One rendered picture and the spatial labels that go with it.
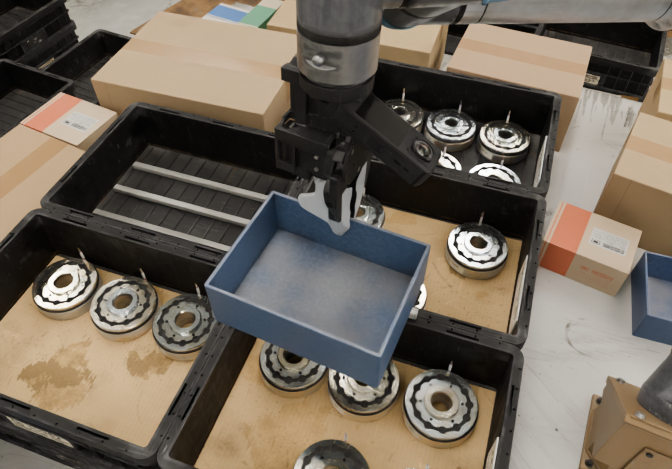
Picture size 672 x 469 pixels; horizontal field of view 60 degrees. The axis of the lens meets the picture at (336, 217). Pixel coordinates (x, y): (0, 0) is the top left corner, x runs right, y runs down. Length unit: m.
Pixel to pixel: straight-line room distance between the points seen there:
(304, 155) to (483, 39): 0.99
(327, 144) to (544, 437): 0.66
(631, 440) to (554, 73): 0.83
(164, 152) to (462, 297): 0.66
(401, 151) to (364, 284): 0.20
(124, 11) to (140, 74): 2.22
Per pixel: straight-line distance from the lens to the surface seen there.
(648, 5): 0.76
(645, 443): 0.93
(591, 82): 2.13
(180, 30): 1.48
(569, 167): 1.46
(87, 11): 3.64
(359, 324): 0.66
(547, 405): 1.08
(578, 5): 0.71
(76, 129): 1.33
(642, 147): 1.31
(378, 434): 0.86
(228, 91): 1.26
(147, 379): 0.93
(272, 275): 0.70
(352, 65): 0.52
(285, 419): 0.87
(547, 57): 1.50
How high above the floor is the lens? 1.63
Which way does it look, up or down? 49 degrees down
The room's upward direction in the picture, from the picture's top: straight up
